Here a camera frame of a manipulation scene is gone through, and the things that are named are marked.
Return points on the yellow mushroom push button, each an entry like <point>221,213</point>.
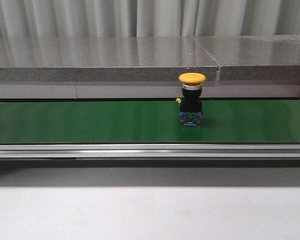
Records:
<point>190,105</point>

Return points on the green conveyor belt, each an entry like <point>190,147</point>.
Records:
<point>153,121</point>

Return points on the grey speckled stone counter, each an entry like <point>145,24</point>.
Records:
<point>148,67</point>

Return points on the white pleated curtain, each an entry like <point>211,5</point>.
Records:
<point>148,18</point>

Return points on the aluminium conveyor frame rail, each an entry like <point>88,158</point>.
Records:
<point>58,152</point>

